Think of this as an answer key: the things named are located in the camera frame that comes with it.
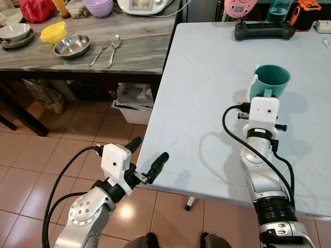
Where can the patterned bag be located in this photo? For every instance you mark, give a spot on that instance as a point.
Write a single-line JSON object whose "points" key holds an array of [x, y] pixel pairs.
{"points": [[46, 95]]}

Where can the grey wood-grain table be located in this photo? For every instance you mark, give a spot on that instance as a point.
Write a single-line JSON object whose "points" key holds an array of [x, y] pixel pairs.
{"points": [[139, 46]]}

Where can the white power strip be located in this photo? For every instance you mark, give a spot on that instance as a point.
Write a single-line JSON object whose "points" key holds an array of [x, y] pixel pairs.
{"points": [[324, 27]]}

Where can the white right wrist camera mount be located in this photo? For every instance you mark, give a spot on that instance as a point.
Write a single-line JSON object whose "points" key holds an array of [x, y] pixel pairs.
{"points": [[264, 114]]}

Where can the orange and black device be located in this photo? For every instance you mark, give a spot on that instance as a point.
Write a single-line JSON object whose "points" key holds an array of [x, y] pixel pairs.
{"points": [[305, 15]]}

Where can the teal plastic cup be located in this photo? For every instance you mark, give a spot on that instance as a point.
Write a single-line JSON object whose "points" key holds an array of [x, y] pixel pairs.
{"points": [[276, 82]]}

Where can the stacked steel bowl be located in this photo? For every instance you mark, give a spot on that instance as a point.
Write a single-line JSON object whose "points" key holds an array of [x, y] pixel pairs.
{"points": [[23, 43], [14, 31]]}

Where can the white box of papers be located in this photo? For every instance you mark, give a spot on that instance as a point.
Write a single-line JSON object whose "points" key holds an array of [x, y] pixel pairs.
{"points": [[132, 103]]}

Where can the blue water bottle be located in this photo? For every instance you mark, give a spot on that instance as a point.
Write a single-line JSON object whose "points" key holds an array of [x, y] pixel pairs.
{"points": [[279, 10]]}

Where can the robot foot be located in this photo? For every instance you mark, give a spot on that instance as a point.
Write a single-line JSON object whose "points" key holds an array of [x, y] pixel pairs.
{"points": [[142, 242], [214, 242]]}

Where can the steel fork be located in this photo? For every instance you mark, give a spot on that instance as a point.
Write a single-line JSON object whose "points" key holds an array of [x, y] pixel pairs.
{"points": [[100, 52]]}

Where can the black handheld controller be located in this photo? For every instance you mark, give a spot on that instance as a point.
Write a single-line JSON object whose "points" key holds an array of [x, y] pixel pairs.
{"points": [[265, 31]]}

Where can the clear food jar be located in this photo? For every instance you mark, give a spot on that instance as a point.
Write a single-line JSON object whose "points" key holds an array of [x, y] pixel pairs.
{"points": [[76, 8]]}

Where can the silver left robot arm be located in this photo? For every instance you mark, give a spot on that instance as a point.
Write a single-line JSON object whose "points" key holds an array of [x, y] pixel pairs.
{"points": [[85, 217]]}

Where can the pink round appliance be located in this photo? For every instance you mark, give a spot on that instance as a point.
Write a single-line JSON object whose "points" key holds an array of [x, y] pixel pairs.
{"points": [[241, 8]]}

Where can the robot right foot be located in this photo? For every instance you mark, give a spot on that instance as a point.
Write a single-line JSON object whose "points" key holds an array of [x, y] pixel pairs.
{"points": [[214, 242]]}

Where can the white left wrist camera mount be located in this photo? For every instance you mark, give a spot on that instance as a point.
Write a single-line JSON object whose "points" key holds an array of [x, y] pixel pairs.
{"points": [[116, 160]]}

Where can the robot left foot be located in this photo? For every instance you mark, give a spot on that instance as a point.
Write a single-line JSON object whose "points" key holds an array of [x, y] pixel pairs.
{"points": [[142, 242]]}

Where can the orange bottle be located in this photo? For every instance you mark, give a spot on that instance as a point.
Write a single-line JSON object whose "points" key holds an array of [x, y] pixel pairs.
{"points": [[62, 8]]}

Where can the shallow steel bowl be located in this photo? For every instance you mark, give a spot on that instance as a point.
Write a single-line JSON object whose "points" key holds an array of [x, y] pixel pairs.
{"points": [[72, 46]]}

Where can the steel spoon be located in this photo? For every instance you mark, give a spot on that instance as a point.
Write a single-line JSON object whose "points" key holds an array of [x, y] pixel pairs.
{"points": [[116, 41]]}

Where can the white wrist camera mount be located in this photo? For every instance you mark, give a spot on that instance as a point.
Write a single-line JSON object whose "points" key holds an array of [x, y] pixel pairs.
{"points": [[264, 114], [116, 160]]}

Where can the red plastic bag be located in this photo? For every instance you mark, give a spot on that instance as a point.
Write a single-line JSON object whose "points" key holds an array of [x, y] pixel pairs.
{"points": [[37, 10]]}

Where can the purple plastic bowl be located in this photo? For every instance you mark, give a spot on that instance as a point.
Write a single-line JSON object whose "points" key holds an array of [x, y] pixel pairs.
{"points": [[99, 8]]}

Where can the white kitchen appliance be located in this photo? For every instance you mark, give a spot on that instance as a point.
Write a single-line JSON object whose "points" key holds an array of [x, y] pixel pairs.
{"points": [[145, 5]]}

